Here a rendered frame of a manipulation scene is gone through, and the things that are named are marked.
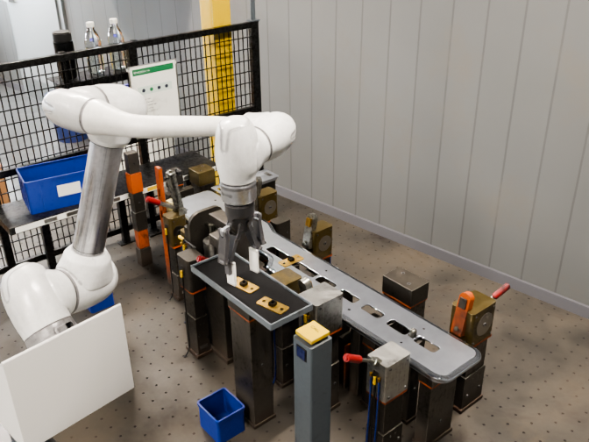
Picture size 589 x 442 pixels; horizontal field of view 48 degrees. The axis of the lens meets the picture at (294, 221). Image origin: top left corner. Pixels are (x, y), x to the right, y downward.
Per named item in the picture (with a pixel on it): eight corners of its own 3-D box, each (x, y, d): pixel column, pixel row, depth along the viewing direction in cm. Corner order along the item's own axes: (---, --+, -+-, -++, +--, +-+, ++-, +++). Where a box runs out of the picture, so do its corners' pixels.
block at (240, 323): (276, 417, 198) (272, 291, 177) (254, 430, 194) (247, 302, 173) (256, 399, 205) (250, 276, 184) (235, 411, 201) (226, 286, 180)
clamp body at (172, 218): (195, 295, 257) (187, 214, 240) (173, 305, 251) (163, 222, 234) (186, 288, 261) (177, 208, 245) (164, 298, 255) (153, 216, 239)
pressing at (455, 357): (493, 352, 179) (493, 347, 178) (439, 389, 166) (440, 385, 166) (209, 189, 273) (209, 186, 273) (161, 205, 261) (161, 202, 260)
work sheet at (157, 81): (182, 127, 294) (176, 58, 280) (137, 139, 282) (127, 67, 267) (180, 126, 296) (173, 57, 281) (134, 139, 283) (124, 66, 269)
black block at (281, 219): (298, 282, 264) (297, 217, 250) (279, 291, 259) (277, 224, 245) (289, 277, 268) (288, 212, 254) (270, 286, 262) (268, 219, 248)
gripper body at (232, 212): (240, 189, 171) (242, 222, 176) (216, 201, 166) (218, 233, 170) (261, 198, 167) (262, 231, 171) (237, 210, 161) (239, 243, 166)
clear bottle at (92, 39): (108, 72, 270) (101, 22, 261) (93, 75, 266) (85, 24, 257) (101, 69, 274) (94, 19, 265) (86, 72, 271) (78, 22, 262)
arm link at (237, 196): (211, 180, 163) (213, 202, 166) (237, 189, 158) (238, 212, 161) (237, 168, 169) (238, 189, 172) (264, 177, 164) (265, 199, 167)
